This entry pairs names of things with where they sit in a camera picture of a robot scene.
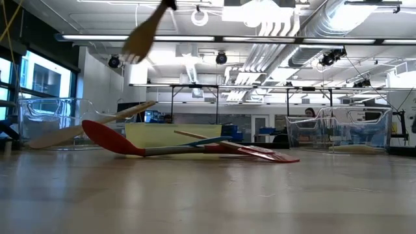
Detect labelled wooden slotted fork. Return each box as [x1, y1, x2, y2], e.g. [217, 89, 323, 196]
[122, 0, 172, 65]

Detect wooden spoon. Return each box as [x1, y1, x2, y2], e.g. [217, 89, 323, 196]
[28, 100, 157, 150]

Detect red spatula wooden handle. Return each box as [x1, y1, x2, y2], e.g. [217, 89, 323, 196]
[173, 129, 301, 164]

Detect long ceiling light bar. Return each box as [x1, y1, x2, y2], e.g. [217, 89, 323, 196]
[54, 33, 416, 46]

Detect black ceiling spotlight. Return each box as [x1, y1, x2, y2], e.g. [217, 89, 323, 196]
[215, 51, 228, 66]
[319, 47, 348, 68]
[108, 54, 121, 69]

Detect black monitor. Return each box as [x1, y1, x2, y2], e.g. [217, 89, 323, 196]
[116, 101, 147, 124]

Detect yellow plastic bin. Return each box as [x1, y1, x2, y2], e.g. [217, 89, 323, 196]
[125, 123, 224, 149]

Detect blue box stack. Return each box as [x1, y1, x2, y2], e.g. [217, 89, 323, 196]
[222, 124, 244, 143]

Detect large window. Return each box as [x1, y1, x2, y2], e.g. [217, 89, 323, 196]
[0, 50, 77, 121]

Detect grey door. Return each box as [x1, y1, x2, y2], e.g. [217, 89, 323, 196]
[252, 114, 270, 135]

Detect clear plastic bin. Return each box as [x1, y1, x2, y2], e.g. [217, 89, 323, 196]
[285, 106, 393, 155]
[18, 97, 139, 151]

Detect black office chair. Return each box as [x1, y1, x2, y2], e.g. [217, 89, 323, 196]
[272, 133, 289, 149]

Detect black equipment stand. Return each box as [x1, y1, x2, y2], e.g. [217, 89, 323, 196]
[391, 109, 410, 146]

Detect white ring light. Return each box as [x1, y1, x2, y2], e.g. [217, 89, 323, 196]
[190, 8, 209, 27]

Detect black pipe frame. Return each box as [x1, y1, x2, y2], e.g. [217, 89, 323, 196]
[129, 83, 335, 125]

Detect silver ventilation duct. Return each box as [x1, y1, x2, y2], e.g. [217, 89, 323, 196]
[287, 0, 381, 68]

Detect red slotted turner metal handle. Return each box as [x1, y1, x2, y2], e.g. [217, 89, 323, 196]
[81, 119, 251, 157]

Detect black angled bracket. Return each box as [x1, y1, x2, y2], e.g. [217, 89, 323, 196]
[0, 119, 20, 141]

